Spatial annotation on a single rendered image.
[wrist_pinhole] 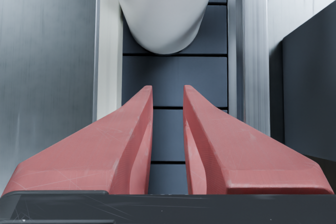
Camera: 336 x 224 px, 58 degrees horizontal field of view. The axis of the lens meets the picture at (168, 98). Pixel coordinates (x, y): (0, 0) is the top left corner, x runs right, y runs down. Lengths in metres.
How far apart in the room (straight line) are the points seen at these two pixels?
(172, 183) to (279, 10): 0.18
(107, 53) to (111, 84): 0.02
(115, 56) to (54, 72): 0.11
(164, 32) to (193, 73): 0.06
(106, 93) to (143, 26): 0.05
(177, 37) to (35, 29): 0.16
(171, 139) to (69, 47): 0.13
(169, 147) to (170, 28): 0.09
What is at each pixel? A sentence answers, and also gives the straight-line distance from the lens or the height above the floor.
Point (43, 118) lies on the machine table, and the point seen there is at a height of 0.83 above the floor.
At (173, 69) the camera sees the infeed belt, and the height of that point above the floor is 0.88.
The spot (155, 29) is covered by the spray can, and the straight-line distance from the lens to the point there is 0.16.
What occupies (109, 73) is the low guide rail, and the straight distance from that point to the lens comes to 0.19.
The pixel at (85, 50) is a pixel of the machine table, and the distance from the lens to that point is 0.28.
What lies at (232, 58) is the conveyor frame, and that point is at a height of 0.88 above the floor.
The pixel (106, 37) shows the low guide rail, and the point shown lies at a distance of 0.19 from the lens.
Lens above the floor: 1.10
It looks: 85 degrees down
